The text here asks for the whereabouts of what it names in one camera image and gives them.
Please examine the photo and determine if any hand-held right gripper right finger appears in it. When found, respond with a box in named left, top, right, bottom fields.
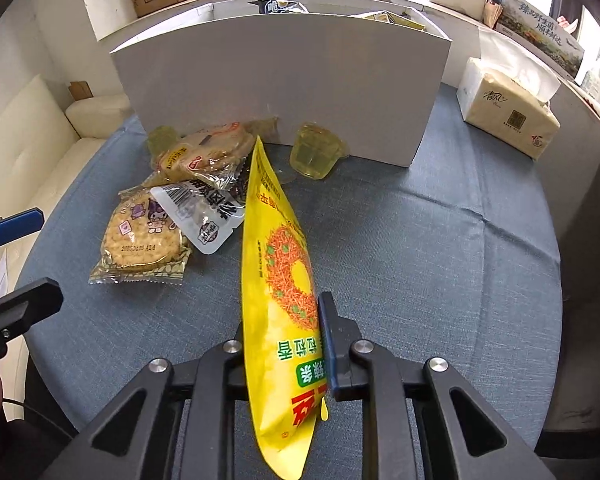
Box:
left=317, top=290, right=557, bottom=480

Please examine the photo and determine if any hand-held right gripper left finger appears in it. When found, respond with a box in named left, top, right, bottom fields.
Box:
left=40, top=338, right=251, bottom=480

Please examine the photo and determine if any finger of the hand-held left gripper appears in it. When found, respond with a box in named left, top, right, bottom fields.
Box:
left=0, top=277, right=64, bottom=361
left=0, top=207, right=46, bottom=261

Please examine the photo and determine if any yellow snack packet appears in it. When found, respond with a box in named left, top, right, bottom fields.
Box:
left=240, top=135, right=331, bottom=480

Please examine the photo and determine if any white cardboard box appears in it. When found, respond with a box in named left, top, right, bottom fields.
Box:
left=109, top=0, right=453, bottom=169

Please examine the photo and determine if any long white snack packet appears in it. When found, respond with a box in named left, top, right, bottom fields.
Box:
left=250, top=0, right=310, bottom=15

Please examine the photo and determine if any green gold snack packet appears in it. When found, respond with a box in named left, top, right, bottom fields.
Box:
left=362, top=10, right=427, bottom=32

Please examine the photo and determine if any cream leather sofa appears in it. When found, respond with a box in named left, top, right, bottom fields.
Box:
left=0, top=74, right=133, bottom=411

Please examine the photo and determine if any round cracker cartoon packet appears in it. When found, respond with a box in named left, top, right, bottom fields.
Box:
left=89, top=187, right=193, bottom=286

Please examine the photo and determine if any blue tablecloth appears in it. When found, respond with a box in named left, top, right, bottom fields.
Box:
left=17, top=82, right=566, bottom=480

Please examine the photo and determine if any white barcode snack packet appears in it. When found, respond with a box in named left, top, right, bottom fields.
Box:
left=150, top=180, right=247, bottom=256

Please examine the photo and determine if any yellow jelly cup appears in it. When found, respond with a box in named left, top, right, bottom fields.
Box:
left=146, top=126, right=181, bottom=158
left=289, top=121, right=350, bottom=179

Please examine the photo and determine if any dark snack packet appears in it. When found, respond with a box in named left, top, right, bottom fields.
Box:
left=187, top=157, right=251, bottom=206

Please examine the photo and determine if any beige rice cracker packet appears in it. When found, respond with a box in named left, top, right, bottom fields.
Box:
left=150, top=122, right=251, bottom=181

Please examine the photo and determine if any beige tissue pack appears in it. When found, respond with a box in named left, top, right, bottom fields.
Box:
left=456, top=56, right=562, bottom=161

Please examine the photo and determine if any small brown paper packet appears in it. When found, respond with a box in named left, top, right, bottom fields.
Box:
left=482, top=0, right=506, bottom=28

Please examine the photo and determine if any long printed landscape box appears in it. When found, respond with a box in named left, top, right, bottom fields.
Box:
left=495, top=0, right=586, bottom=81

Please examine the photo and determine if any black cable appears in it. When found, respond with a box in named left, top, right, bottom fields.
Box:
left=0, top=396, right=78, bottom=441

